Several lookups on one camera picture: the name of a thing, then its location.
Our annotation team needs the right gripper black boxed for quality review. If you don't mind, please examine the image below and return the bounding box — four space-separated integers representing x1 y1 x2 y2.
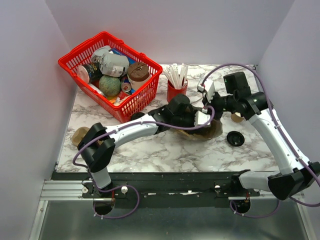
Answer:
201 89 237 121

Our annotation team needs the brown paper takeout bag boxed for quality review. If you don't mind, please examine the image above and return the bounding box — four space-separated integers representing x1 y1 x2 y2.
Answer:
172 105 223 141

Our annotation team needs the black plastic cup lid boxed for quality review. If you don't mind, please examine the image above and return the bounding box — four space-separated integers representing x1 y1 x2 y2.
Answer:
130 112 145 121

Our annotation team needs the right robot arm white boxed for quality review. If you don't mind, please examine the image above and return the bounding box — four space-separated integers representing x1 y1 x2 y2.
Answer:
197 72 320 201

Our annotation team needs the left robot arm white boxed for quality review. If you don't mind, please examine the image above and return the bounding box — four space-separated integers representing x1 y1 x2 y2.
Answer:
77 94 201 198

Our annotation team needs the tilted empty paper cup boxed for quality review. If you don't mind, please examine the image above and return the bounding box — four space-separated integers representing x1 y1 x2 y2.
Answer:
230 112 244 123

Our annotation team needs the red straw holder cup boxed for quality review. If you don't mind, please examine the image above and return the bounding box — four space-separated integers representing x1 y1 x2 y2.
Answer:
166 80 188 103

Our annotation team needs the black plastic lid on table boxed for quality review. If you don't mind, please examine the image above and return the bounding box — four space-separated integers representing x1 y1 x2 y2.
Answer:
226 131 245 147

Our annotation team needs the bundle of white wrapped straws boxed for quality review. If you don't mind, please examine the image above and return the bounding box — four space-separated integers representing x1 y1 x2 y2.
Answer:
163 63 189 90

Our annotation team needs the brown lidded tub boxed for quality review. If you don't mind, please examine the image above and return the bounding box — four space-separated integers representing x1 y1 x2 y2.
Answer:
127 62 151 91

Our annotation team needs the red bull can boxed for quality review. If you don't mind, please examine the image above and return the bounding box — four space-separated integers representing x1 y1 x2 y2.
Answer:
120 76 132 94

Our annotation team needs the green round melon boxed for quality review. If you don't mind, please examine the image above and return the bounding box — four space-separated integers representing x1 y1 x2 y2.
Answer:
98 75 121 97

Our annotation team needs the grey paper wrapped package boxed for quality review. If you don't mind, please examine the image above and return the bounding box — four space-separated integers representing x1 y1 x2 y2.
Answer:
90 45 130 78

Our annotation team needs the black printed can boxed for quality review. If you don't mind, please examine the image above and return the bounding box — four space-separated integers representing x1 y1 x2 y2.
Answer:
77 62 103 84

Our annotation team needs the cardboard cup carrier left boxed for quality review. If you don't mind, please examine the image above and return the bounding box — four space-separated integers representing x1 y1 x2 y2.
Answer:
71 126 90 147

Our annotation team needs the red plastic shopping basket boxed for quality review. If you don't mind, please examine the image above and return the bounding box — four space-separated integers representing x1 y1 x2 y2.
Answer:
58 31 163 123

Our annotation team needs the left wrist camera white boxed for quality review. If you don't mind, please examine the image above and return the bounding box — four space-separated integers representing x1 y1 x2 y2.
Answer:
194 110 211 127

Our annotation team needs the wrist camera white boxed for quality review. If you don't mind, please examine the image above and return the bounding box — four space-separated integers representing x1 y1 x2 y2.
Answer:
194 110 211 127
197 79 216 102

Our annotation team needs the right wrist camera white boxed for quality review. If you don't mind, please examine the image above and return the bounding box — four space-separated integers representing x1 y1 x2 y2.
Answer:
197 79 216 102

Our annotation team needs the black mounting base plate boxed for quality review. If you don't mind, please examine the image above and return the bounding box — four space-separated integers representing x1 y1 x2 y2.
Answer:
51 172 262 215

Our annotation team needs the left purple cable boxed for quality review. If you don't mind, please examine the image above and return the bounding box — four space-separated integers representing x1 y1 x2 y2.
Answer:
72 105 217 220

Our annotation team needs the aluminium rail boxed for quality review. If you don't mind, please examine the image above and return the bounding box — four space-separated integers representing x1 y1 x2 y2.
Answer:
40 180 276 202

